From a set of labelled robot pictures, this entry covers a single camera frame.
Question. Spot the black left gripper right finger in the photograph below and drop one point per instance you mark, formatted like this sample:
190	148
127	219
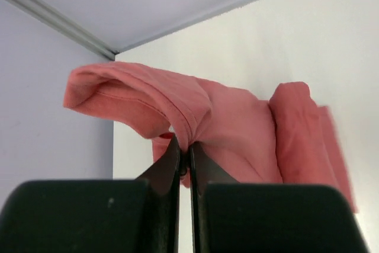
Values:
228	216

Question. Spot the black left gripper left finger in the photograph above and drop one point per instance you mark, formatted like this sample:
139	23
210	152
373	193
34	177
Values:
139	215

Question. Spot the salmon pink t shirt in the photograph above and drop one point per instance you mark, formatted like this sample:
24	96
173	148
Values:
287	139

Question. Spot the left aluminium corner post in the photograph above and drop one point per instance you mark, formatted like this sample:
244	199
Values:
51	17

